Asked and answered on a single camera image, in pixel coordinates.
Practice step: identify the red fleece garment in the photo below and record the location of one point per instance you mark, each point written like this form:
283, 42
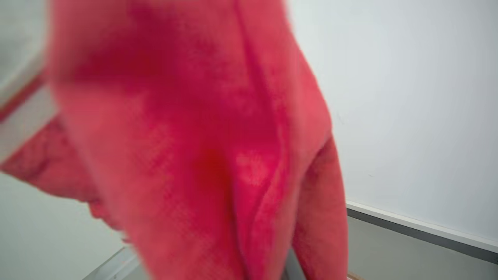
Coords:
186, 147

